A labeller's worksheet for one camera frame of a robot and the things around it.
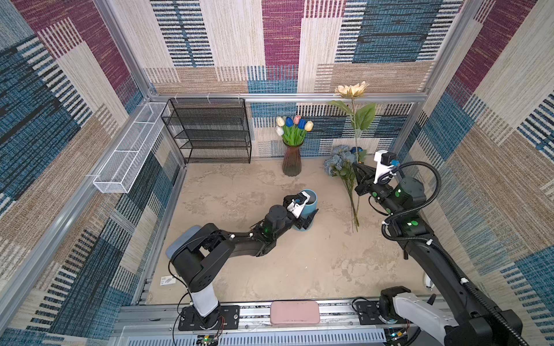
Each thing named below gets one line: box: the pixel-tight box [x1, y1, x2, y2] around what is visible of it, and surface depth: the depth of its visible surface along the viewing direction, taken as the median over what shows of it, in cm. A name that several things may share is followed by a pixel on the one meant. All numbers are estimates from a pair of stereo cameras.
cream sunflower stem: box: [327, 81, 377, 164], surface depth 65 cm
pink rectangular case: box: [269, 300, 321, 326], surface depth 76 cm
